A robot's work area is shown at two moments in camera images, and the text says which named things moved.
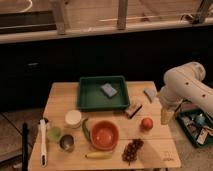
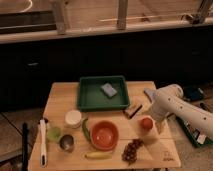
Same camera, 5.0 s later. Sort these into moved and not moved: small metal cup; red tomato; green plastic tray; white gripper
Moved: white gripper
Not moved: green plastic tray; small metal cup; red tomato
